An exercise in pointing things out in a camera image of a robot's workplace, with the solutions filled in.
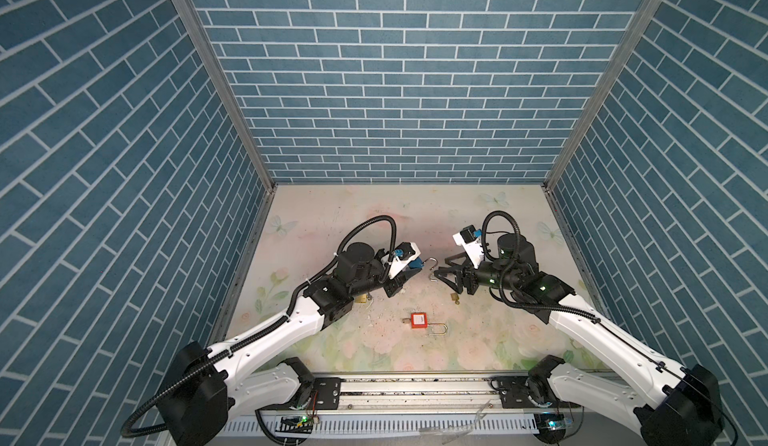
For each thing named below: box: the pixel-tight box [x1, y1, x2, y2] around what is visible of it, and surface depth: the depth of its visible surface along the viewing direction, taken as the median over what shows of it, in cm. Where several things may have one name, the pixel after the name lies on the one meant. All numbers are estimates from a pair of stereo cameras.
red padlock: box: [402, 312, 448, 335], surface depth 86 cm
